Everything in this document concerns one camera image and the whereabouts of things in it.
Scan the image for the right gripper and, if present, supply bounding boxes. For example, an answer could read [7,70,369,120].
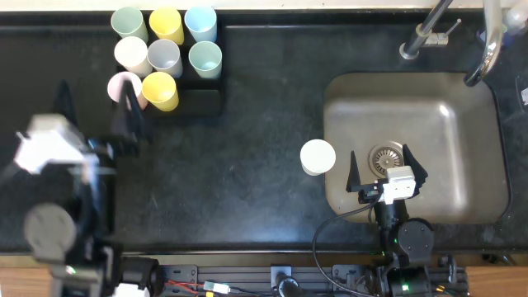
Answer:
[345,143,429,204]

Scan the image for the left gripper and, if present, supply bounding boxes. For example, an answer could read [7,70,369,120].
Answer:
[51,80,152,161]

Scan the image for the pink cup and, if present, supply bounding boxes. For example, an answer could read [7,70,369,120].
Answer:
[106,71,149,111]

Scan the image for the yellow cup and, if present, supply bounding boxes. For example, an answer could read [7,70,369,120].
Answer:
[148,7,186,45]
[141,71,181,113]

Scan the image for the white cup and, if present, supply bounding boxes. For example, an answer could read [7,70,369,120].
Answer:
[113,35,153,78]
[299,139,337,177]

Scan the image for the steel sink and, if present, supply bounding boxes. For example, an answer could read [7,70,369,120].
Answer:
[323,72,512,226]

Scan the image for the grey cup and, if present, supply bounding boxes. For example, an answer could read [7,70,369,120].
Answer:
[147,39,184,79]

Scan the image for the green cup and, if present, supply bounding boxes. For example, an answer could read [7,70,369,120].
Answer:
[188,40,224,80]
[110,6,149,44]

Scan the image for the black tray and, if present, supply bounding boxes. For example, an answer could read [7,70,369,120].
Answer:
[111,16,226,118]

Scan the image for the blue cup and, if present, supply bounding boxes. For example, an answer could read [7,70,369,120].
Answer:
[183,5,219,44]

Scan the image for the steel tap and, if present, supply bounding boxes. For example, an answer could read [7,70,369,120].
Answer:
[398,0,507,87]

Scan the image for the blue soap bottle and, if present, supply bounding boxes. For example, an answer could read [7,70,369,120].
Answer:
[478,2,528,50]

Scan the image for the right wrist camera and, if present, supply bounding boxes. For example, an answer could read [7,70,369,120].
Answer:
[383,165,417,205]

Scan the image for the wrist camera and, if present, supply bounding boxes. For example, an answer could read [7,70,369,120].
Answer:
[383,165,417,205]
[14,114,100,174]

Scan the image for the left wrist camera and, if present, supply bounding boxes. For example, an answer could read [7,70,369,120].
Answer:
[14,114,100,174]

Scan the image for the black cable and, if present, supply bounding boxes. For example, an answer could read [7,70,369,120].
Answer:
[311,193,385,297]

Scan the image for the mounting rail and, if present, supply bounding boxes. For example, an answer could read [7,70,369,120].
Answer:
[158,254,470,297]

